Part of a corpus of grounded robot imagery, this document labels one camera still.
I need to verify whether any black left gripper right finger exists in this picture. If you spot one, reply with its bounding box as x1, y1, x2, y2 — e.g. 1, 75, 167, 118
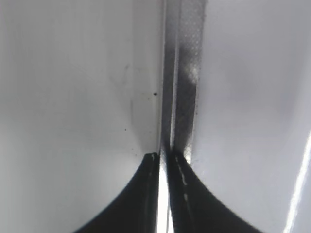
161, 143, 259, 233

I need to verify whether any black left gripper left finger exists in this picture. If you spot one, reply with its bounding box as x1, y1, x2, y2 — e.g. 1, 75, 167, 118
77, 153, 159, 233

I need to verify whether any white magnetic whiteboard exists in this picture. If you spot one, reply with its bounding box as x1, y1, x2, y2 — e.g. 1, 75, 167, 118
174, 0, 311, 233

